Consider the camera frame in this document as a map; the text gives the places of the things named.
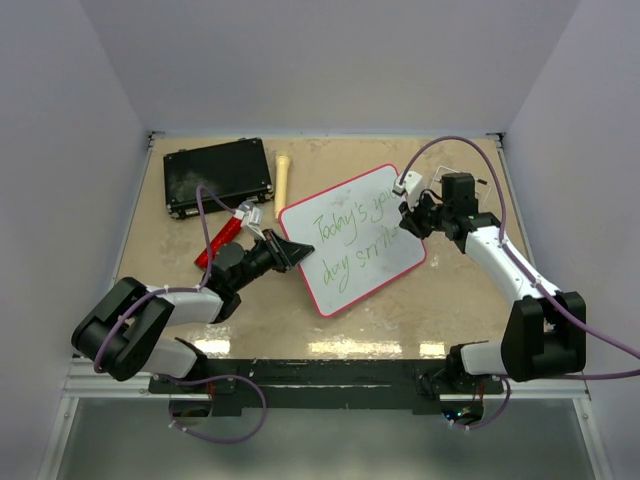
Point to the wire whiteboard stand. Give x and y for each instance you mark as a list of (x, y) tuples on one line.
[(482, 187)]

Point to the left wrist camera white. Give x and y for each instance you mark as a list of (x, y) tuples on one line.
[(250, 216)]

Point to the cream toy microphone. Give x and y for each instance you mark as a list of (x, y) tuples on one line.
[(282, 163)]

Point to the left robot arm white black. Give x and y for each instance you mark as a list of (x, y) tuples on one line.
[(123, 333)]

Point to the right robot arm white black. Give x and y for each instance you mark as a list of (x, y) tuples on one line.
[(543, 336)]

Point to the pink framed whiteboard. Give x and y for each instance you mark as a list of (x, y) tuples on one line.
[(358, 245)]

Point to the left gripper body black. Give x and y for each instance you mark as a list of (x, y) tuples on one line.
[(265, 257)]

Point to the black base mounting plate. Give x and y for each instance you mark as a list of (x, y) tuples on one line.
[(413, 385)]

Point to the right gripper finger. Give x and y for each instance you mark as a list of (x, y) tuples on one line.
[(406, 212), (418, 228)]

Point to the black hard case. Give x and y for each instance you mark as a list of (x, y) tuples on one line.
[(234, 171)]

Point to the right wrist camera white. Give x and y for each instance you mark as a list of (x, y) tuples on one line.
[(410, 186)]

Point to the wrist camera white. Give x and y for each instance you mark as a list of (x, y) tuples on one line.
[(250, 216), (410, 186)]

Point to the aluminium frame rail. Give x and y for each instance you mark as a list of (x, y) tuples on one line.
[(81, 382)]

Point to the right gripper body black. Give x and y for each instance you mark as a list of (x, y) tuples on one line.
[(431, 214)]

